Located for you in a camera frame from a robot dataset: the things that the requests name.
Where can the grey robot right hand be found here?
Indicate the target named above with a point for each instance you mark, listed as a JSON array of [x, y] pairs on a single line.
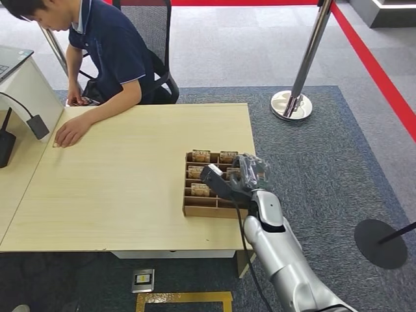
[[251, 172]]

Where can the person's left hand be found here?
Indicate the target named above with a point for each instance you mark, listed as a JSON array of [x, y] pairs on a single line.
[[71, 131]]

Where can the person's right hand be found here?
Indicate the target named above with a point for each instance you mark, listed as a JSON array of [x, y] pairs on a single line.
[[74, 94]]

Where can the person's right forearm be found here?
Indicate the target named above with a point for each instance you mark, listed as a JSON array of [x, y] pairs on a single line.
[[73, 69]]

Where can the person's left forearm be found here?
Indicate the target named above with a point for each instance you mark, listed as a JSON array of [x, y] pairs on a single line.
[[113, 101]]

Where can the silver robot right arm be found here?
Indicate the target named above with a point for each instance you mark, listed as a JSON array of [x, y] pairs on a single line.
[[282, 258]]

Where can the clear plastic hand cover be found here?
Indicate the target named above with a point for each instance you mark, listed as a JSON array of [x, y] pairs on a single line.
[[257, 170]]

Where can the person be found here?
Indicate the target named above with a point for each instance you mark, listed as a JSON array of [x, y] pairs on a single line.
[[110, 47]]

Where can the brown wooden card tray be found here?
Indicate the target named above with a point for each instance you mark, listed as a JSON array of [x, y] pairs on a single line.
[[198, 210]]

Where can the black power adapter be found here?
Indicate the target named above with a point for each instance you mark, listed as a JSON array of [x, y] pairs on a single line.
[[38, 127]]

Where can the black router device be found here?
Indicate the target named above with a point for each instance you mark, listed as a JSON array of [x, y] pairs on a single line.
[[5, 146]]

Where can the grey laptop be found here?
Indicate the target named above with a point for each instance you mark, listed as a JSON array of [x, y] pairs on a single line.
[[11, 60]]

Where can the black mesh office chair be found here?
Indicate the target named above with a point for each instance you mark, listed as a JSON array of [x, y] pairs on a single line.
[[155, 26]]

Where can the long red barrier belt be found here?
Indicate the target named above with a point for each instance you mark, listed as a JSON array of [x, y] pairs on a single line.
[[227, 2]]

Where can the metal floor socket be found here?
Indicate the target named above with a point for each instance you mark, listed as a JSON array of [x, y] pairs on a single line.
[[143, 280]]

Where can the black round stand base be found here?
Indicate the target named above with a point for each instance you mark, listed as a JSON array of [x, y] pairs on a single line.
[[377, 245]]

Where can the grey rounded object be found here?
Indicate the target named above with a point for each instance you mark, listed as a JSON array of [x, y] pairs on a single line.
[[21, 308]]

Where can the dark grey platform step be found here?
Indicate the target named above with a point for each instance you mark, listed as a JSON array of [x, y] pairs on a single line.
[[383, 15]]

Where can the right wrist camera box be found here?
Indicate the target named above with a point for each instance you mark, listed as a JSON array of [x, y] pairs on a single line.
[[216, 181]]

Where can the chrome stanchion post with base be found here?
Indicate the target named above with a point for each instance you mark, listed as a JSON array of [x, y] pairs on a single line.
[[305, 60]]

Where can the yellow floor tape frame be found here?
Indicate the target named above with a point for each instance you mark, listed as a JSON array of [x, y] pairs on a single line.
[[182, 297]]

